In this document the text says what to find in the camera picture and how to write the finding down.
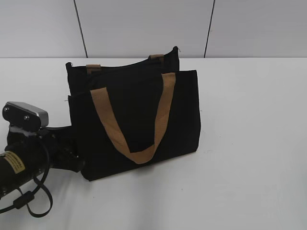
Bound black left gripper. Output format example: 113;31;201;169
7;126;85;173

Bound black tote bag tan handles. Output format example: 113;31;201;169
65;46;201;181

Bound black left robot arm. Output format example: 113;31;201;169
0;126;85;197

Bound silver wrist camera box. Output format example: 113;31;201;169
2;101;49;132

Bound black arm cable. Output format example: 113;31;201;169
0;141;54;215

